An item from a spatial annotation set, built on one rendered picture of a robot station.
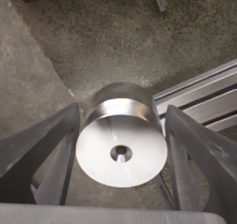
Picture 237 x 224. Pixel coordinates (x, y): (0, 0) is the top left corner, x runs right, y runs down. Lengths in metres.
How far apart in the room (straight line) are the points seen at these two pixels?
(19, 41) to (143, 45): 1.06
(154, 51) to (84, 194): 1.55
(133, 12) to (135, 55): 0.04
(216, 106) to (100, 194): 1.52
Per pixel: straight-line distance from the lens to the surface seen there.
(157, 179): 0.34
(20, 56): 1.28
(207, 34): 0.26
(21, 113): 1.42
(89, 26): 0.24
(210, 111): 0.25
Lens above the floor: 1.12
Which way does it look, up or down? 64 degrees down
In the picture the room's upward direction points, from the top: 175 degrees counter-clockwise
